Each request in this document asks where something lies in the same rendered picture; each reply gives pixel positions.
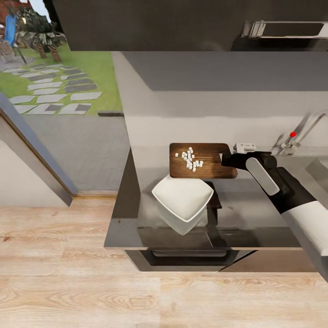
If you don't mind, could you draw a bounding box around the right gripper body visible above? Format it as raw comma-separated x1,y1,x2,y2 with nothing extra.
221,154,243,169

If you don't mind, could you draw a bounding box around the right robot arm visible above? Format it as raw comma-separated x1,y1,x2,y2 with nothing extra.
221,143,328,283

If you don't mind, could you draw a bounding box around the cutting board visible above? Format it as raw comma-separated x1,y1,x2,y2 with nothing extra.
169,143,238,179

